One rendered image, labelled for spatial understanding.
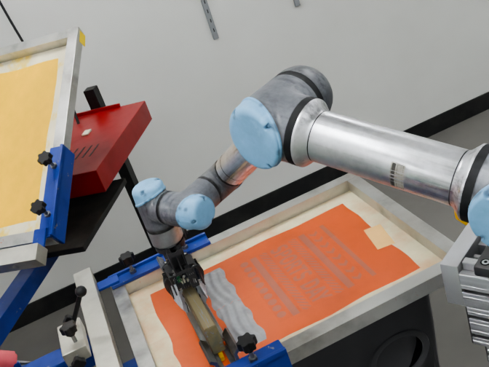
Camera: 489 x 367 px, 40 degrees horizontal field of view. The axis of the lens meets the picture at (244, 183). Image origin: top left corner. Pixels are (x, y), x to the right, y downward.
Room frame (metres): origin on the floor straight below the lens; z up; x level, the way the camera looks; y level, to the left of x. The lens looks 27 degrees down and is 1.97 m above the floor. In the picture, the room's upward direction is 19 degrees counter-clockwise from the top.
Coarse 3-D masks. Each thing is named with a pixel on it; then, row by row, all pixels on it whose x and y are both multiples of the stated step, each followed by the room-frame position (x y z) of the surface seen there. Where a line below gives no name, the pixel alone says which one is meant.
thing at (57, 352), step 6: (60, 348) 1.35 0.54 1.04; (90, 348) 1.31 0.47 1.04; (48, 354) 1.35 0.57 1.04; (54, 354) 1.34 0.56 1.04; (60, 354) 1.33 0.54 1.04; (36, 360) 1.34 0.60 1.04; (42, 360) 1.33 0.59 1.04; (48, 360) 1.32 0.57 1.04; (54, 360) 1.31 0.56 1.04; (60, 360) 1.31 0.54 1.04; (90, 360) 1.31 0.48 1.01; (24, 366) 1.33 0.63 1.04; (30, 366) 1.32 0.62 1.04; (36, 366) 1.31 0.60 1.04; (42, 366) 1.31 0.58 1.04; (48, 366) 1.30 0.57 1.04; (54, 366) 1.29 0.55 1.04; (60, 366) 1.30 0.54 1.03; (84, 366) 1.31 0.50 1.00; (90, 366) 1.31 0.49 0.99
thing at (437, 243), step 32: (320, 192) 1.75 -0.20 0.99; (352, 192) 1.74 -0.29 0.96; (256, 224) 1.70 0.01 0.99; (416, 224) 1.43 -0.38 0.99; (192, 256) 1.66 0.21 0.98; (128, 288) 1.62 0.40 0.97; (416, 288) 1.20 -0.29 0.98; (128, 320) 1.44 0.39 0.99; (352, 320) 1.17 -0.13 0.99; (288, 352) 1.14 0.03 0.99
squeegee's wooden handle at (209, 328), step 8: (184, 288) 1.39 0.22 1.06; (192, 288) 1.38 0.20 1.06; (184, 296) 1.41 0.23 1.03; (192, 296) 1.35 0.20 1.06; (192, 304) 1.32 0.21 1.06; (200, 304) 1.31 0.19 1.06; (192, 312) 1.36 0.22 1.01; (200, 312) 1.28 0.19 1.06; (208, 312) 1.27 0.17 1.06; (200, 320) 1.25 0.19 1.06; (208, 320) 1.24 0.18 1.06; (200, 328) 1.30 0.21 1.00; (208, 328) 1.21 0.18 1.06; (216, 328) 1.22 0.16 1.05; (208, 336) 1.21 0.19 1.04; (216, 336) 1.22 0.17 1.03; (216, 344) 1.21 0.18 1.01; (216, 352) 1.21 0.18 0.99
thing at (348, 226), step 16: (336, 208) 1.69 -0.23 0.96; (304, 224) 1.66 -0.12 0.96; (320, 224) 1.63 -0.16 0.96; (336, 224) 1.61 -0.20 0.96; (352, 224) 1.58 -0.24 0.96; (272, 240) 1.64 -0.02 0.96; (288, 240) 1.61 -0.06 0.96; (352, 240) 1.51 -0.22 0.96; (240, 256) 1.61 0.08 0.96; (208, 272) 1.59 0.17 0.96; (240, 272) 1.54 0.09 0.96; (240, 288) 1.47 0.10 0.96; (160, 304) 1.52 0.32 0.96; (176, 304) 1.49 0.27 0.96; (208, 304) 1.45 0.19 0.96; (160, 320) 1.45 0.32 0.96; (176, 320) 1.43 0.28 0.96
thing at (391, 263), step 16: (368, 240) 1.48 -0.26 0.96; (368, 256) 1.42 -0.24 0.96; (384, 256) 1.39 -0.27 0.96; (400, 256) 1.37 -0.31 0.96; (384, 272) 1.33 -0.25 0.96; (400, 272) 1.31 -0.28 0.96; (352, 288) 1.31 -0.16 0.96; (368, 288) 1.29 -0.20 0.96; (256, 304) 1.38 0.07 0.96; (320, 304) 1.30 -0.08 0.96; (336, 304) 1.28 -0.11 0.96; (256, 320) 1.32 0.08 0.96; (272, 320) 1.30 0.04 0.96; (288, 320) 1.28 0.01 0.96; (304, 320) 1.26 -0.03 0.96; (176, 336) 1.36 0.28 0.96; (192, 336) 1.34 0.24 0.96; (272, 336) 1.24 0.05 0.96; (176, 352) 1.30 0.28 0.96; (192, 352) 1.28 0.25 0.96; (224, 352) 1.25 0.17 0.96; (240, 352) 1.23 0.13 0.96
